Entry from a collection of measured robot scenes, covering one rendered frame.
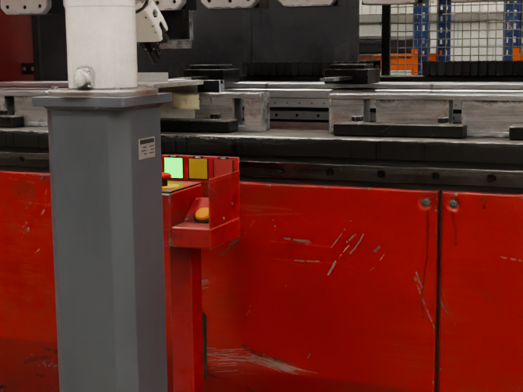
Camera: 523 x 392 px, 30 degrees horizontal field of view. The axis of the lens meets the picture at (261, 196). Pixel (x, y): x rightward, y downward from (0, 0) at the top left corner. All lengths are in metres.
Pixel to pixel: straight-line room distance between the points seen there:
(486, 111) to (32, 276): 1.25
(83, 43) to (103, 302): 0.44
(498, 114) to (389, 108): 0.25
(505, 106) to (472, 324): 0.49
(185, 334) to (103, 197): 0.61
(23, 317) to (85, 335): 0.98
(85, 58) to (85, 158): 0.17
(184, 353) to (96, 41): 0.82
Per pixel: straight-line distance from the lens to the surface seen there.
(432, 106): 2.27
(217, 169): 2.18
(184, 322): 2.18
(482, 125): 2.25
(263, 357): 2.38
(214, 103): 2.45
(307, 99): 2.62
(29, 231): 2.64
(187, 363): 2.21
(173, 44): 2.53
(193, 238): 2.06
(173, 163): 2.23
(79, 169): 1.68
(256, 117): 2.40
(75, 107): 1.66
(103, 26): 1.68
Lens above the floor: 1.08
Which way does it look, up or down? 9 degrees down
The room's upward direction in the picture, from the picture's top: 1 degrees counter-clockwise
